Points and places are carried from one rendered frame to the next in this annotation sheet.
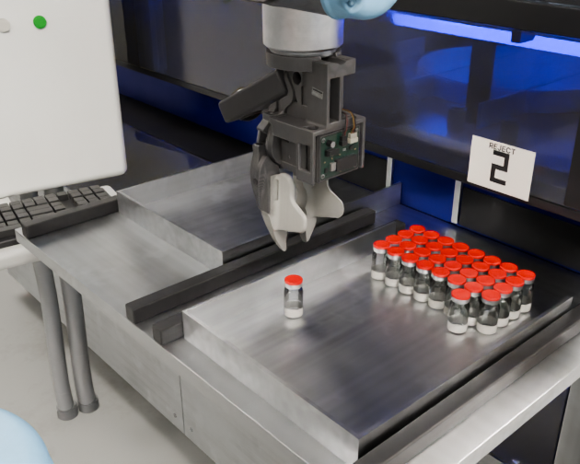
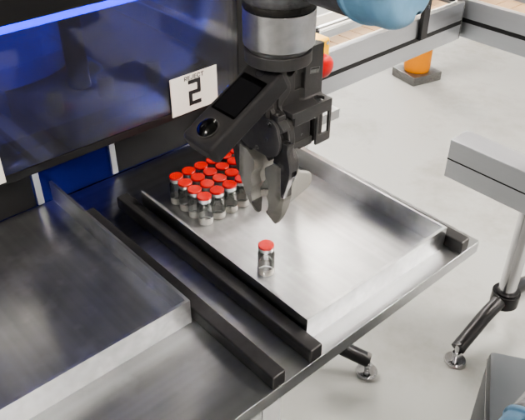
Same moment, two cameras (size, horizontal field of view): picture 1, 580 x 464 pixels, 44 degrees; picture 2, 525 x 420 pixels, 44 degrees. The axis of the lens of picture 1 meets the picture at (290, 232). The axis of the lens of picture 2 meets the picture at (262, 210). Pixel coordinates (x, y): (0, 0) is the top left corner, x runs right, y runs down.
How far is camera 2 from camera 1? 95 cm
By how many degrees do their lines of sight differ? 75
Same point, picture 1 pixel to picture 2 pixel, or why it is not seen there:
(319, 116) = (315, 87)
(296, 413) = (408, 263)
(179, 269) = (169, 359)
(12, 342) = not seen: outside the picture
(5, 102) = not seen: outside the picture
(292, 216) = (301, 181)
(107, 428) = not seen: outside the picture
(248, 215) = (47, 307)
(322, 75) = (319, 52)
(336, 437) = (433, 243)
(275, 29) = (307, 34)
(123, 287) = (207, 405)
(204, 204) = not seen: outside the picture
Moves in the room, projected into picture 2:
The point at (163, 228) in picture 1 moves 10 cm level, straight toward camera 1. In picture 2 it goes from (88, 371) to (182, 357)
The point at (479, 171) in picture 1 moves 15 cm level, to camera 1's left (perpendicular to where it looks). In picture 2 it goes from (180, 104) to (168, 157)
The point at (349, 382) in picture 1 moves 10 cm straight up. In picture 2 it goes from (357, 245) to (363, 184)
